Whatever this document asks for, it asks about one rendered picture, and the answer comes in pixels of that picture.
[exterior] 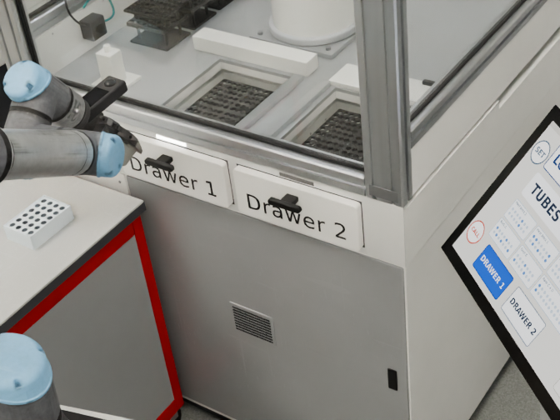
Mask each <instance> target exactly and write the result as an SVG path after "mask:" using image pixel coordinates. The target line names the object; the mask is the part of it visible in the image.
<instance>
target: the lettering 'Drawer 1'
mask: <svg viewBox="0 0 560 420"><path fill-rule="evenodd" d="M132 158H134V159H136V160H137V161H138V163H139V166H140V168H139V169H136V168H133V161H132ZM132 158H131V159H130V162H131V165H132V169H133V170H136V171H141V170H142V165H141V163H140V162H139V160H138V159H137V158H135V157H132ZM152 168H156V167H152ZM156 169H157V170H158V171H153V172H152V174H153V176H154V177H156V178H161V179H162V177H161V173H160V170H159V169H158V168H156ZM163 172H164V175H165V177H166V179H167V181H169V174H170V176H171V179H172V181H173V183H176V173H174V180H173V177H172V174H171V173H170V172H168V176H167V175H166V173H165V171H164V170H163ZM154 173H159V176H156V175H155V174H154ZM181 178H185V179H186V180H187V178H186V177H184V176H180V177H179V182H180V183H181V184H182V185H183V183H182V182H185V183H189V182H188V180H187V181H184V180H182V179H181ZM206 183H209V185H210V189H211V193H208V195H211V196H214V197H216V196H217V195H214V194H213V188H212V184H211V182H209V181H206ZM183 186H184V187H185V188H189V186H185V185H183Z"/></svg>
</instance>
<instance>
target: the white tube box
mask: <svg viewBox="0 0 560 420"><path fill-rule="evenodd" d="M73 219H74V216H73V211H72V208H71V205H68V204H66V203H64V202H60V201H58V200H56V199H54V198H51V197H48V196H46V195H43V196H41V197H40V198H39V199H38V200H37V201H35V202H34V203H32V204H31V205H30V206H28V207H27V208H25V209H24V210H23V211H21V212H20V213H19V214H18V215H17V216H15V217H14V218H12V219H11V220H10V221H8V222H7V223H6V224H4V225H3V227H4V230H5V233H6V235H7V239H9V240H11V241H13V242H15V243H18V244H21V245H23V246H24V247H27V248H30V249H32V250H36V249H37V248H38V247H40V246H41V245H42V244H44V243H45V242H46V241H47V240H48V239H49V238H51V237H52V236H53V235H54V234H56V233H57V232H58V231H60V230H61V229H62V228H64V227H65V226H66V225H67V224H69V223H70V222H71V221H72V220H73Z"/></svg>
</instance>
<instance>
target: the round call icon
mask: <svg viewBox="0 0 560 420"><path fill-rule="evenodd" d="M488 230H489V229H488V227H487V226H486V224H485V223H484V222H483V220H482V219H481V218H480V217H479V215H477V216H476V218H475V219H474V220H473V221H472V223H471V224H470V225H469V226H468V228H467V229H466V230H465V232H464V233H463V234H462V235H463V236H464V237H465V239H466V240H467V242H468V243H469V245H470V246H471V248H472V250H473V249H474V248H475V247H476V246H477V245H478V243H479V242H480V241H481V239H482V238H483V237H484V236H485V234H486V233H487V232H488Z"/></svg>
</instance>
